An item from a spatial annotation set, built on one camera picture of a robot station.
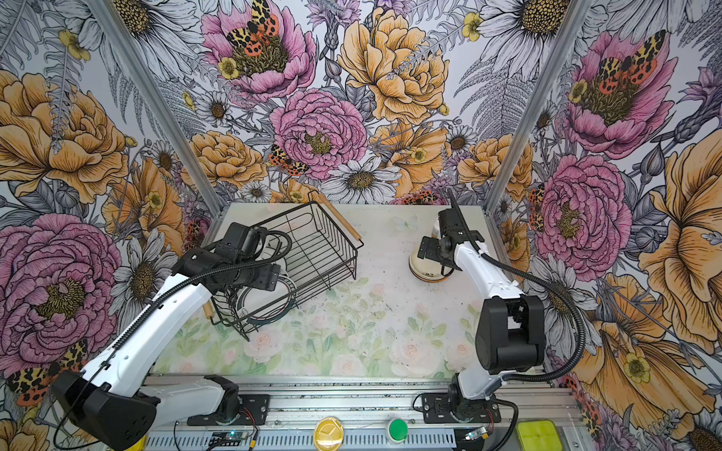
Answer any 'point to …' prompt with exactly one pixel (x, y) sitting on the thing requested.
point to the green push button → (399, 429)
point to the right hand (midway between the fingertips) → (435, 262)
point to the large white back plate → (255, 303)
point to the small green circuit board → (227, 438)
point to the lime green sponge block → (539, 435)
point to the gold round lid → (328, 434)
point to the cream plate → (426, 270)
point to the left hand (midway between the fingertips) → (257, 282)
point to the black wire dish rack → (323, 255)
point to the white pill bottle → (436, 231)
